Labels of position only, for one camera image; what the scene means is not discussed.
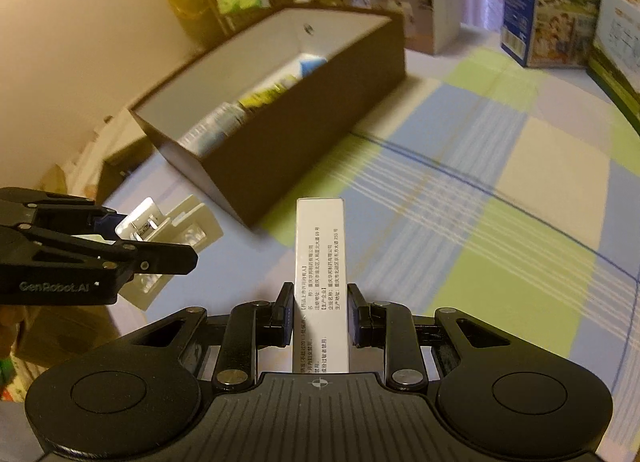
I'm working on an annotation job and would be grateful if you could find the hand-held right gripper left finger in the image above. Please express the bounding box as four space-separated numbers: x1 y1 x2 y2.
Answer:
112 281 295 390

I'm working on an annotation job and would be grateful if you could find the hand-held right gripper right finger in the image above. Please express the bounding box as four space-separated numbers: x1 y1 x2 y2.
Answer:
346 282 527 390

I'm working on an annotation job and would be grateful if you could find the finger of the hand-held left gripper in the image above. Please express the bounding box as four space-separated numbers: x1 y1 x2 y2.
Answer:
0 223 200 276
0 186 127 239

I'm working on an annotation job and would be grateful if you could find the white plastic blister pack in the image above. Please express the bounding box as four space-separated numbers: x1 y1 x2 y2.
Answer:
114 193 224 311

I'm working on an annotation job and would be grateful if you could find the long white medicine box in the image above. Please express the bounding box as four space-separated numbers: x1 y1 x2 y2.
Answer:
292 197 349 376

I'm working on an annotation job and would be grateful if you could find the brown storage box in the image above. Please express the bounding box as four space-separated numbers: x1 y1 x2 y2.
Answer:
129 6 407 230

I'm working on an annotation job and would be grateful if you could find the checked tablecloth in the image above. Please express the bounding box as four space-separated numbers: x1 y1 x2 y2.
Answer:
90 25 640 395

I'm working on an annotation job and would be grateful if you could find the green tissue packet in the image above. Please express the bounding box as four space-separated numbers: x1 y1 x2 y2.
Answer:
219 0 267 14

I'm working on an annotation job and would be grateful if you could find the white open carton box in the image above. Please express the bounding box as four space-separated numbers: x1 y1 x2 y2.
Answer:
362 0 461 56

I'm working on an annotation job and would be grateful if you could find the blue milk carton box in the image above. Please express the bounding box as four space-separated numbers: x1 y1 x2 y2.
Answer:
500 0 617 69

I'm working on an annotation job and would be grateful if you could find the green milk carton box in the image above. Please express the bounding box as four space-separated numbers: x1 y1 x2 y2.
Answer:
586 0 640 124

